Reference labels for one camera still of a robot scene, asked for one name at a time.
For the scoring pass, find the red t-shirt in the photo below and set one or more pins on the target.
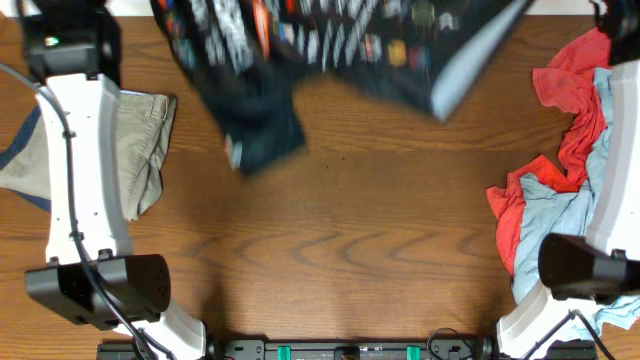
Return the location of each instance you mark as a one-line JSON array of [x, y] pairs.
[[566, 83]]

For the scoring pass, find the light blue t-shirt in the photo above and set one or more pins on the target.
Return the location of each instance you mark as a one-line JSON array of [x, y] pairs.
[[550, 211]]

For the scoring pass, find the folded navy blue garment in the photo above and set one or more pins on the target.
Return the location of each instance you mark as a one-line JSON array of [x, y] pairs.
[[18, 144]]

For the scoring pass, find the folded khaki shorts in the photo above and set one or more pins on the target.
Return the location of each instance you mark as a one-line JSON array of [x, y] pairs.
[[143, 131]]

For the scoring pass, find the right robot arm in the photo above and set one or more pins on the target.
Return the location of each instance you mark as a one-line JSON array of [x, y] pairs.
[[582, 278]]

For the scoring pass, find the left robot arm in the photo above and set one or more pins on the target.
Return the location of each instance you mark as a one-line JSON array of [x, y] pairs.
[[93, 275]]

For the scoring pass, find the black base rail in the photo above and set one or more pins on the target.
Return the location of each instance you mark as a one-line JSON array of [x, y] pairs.
[[440, 347]]

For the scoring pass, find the black orange-patterned jersey shirt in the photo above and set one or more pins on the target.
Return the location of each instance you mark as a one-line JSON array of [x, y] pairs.
[[245, 57]]

